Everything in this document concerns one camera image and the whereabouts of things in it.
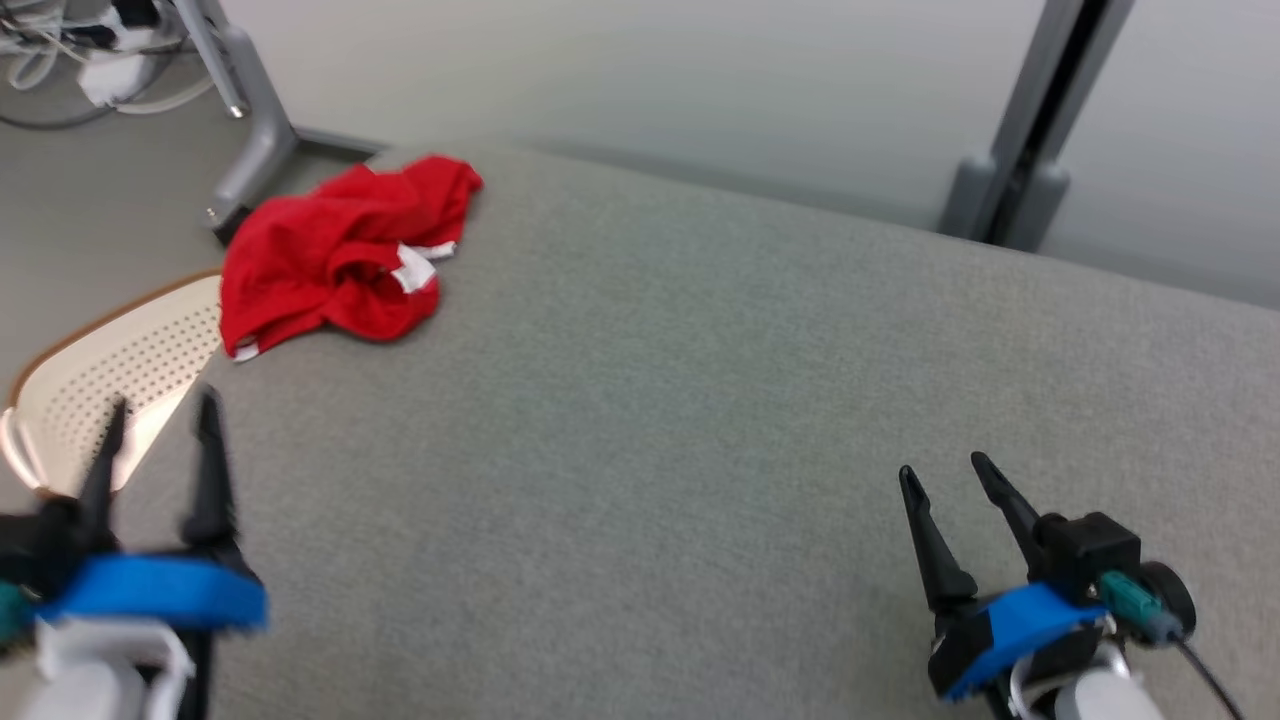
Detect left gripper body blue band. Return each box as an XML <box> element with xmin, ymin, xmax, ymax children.
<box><xmin>35</xmin><ymin>553</ymin><xmax>269</xmax><ymax>631</ymax></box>

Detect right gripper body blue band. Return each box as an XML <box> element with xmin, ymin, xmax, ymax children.
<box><xmin>928</xmin><ymin>582</ymin><xmax>1111</xmax><ymax>701</ymax></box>

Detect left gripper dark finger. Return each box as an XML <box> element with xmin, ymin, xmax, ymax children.
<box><xmin>75</xmin><ymin>395</ymin><xmax>131</xmax><ymax>552</ymax></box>
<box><xmin>180</xmin><ymin>388</ymin><xmax>237</xmax><ymax>562</ymax></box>

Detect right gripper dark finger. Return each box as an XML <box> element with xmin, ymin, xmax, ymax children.
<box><xmin>898</xmin><ymin>465</ymin><xmax>979</xmax><ymax>611</ymax></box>
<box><xmin>970</xmin><ymin>452</ymin><xmax>1047</xmax><ymax>582</ymax></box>

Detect crumpled red and white garment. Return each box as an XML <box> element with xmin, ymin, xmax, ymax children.
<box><xmin>218</xmin><ymin>155</ymin><xmax>485</xmax><ymax>361</ymax></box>

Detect white perforated panel brown rim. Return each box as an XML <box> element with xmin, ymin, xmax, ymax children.
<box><xmin>0</xmin><ymin>270</ymin><xmax>226</xmax><ymax>498</ymax></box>

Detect right gripper black motor cylinder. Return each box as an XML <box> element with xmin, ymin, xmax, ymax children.
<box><xmin>1140</xmin><ymin>562</ymin><xmax>1198</xmax><ymax>641</ymax></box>

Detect grey metal desk leg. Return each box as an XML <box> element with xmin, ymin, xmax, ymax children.
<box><xmin>172</xmin><ymin>0</ymin><xmax>386</xmax><ymax>246</ymax></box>

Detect white power strip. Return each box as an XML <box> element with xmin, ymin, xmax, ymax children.
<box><xmin>75</xmin><ymin>48</ymin><xmax>151</xmax><ymax>108</ymax></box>

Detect right teal plug black cable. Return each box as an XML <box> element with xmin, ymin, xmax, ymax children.
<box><xmin>1098</xmin><ymin>570</ymin><xmax>1246</xmax><ymax>720</ymax></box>

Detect teal plug black cable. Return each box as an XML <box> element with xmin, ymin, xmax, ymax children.
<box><xmin>0</xmin><ymin>580</ymin><xmax>36</xmax><ymax>641</ymax></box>
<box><xmin>1098</xmin><ymin>570</ymin><xmax>1246</xmax><ymax>720</ymax></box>

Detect left teal plug black cable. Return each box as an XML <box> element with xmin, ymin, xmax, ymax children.
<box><xmin>0</xmin><ymin>580</ymin><xmax>36</xmax><ymax>641</ymax></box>

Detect grey partition post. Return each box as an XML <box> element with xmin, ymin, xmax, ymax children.
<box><xmin>938</xmin><ymin>0</ymin><xmax>1138</xmax><ymax>253</ymax></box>

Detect white floor cable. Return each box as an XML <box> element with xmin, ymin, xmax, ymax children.
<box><xmin>115</xmin><ymin>78</ymin><xmax>219</xmax><ymax>116</ymax></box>

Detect tangled white cables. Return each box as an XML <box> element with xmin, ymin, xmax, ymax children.
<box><xmin>0</xmin><ymin>0</ymin><xmax>116</xmax><ymax>93</ymax></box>

